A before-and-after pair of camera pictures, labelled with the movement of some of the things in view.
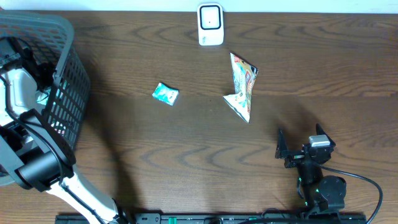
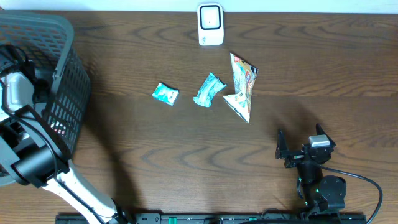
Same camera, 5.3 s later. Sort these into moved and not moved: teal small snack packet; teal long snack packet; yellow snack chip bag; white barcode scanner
Moved: teal long snack packet
Not moved: white barcode scanner; teal small snack packet; yellow snack chip bag
